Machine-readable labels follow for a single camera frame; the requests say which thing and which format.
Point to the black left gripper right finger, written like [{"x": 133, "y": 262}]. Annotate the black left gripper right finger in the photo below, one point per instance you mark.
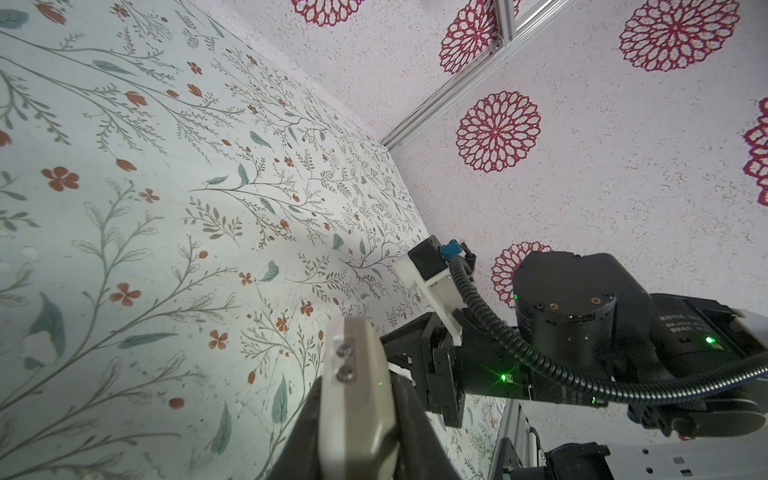
[{"x": 420, "y": 454}]

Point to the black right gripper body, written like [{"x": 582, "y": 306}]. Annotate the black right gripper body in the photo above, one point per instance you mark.
[{"x": 444, "y": 374}]

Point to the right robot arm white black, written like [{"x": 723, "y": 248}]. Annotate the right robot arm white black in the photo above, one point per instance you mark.
[{"x": 586, "y": 334}]

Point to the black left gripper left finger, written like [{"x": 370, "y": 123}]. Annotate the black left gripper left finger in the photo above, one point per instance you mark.
[{"x": 299, "y": 459}]

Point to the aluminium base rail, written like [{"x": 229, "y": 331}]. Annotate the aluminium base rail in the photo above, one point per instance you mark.
[{"x": 517, "y": 453}]

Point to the beige remote control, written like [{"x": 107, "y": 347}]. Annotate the beige remote control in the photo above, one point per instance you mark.
[{"x": 357, "y": 436}]

